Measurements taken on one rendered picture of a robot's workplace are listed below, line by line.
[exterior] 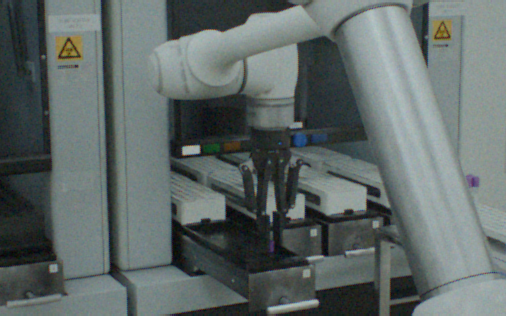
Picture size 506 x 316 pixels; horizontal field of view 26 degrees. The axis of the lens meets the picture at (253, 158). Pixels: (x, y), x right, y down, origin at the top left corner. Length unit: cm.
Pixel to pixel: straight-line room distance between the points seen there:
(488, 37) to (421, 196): 269
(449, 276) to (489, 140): 276
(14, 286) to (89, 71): 43
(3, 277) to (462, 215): 100
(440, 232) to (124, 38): 100
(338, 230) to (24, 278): 67
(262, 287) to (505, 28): 225
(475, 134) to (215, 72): 222
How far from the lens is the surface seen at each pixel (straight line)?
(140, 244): 223
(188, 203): 226
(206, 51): 188
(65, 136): 213
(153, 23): 217
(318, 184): 241
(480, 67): 399
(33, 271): 207
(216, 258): 208
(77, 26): 211
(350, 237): 234
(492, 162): 408
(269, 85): 200
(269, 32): 180
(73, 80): 212
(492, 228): 200
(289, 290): 200
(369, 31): 140
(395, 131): 136
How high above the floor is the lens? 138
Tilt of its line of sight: 11 degrees down
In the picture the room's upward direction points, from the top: straight up
